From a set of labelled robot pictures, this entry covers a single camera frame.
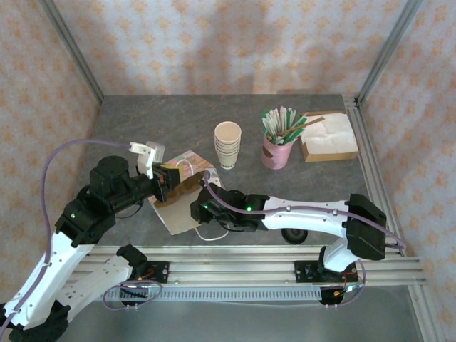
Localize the brown pulp cup carrier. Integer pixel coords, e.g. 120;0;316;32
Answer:
152;176;201;210

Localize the animal print paper gift bag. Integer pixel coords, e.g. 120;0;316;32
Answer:
151;149;231;242

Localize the stack of paper cups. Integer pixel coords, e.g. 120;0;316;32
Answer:
214;121;242;171

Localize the black plastic cup lid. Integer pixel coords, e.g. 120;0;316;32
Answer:
281;227;307;246

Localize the pink straw holder cup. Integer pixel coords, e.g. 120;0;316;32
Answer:
261;133;295;170

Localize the green white wrapped straws bunch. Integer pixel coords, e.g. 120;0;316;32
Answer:
261;105;309;146

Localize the brown cardboard napkin box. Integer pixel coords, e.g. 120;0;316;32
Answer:
300;111;360;163

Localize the wooden stir stick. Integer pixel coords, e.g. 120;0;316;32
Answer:
277;116;326;136

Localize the white paper napkins stack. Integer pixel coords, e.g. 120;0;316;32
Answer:
301;113;358;153

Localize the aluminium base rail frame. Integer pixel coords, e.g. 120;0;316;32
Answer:
63;245;428;289

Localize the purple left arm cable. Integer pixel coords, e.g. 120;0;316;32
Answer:
0;139;133;332

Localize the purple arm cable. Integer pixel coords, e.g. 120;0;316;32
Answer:
202;170;407;250
0;139;133;332

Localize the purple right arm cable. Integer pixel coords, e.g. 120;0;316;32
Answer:
202;170;407;250

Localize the grey slotted cable duct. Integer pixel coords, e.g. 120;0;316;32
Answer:
105;287;321;303

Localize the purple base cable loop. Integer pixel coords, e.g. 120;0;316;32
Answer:
326;269;368;309
103;279;163;311

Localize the aluminium frame post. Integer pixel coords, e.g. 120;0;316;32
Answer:
356;0;425;104
38;0;105;106

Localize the aluminium table side rail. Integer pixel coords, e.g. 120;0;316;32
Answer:
342;94;456;342

